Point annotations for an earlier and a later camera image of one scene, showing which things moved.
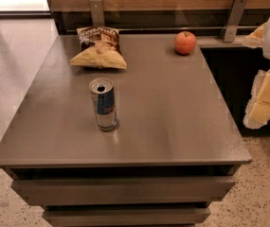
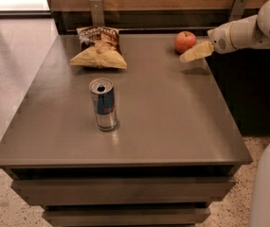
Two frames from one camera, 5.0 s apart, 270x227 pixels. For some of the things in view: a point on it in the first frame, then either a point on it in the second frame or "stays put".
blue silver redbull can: [102, 90] stays put
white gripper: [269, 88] -> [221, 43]
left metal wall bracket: [97, 12] stays put
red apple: [185, 43] stays put
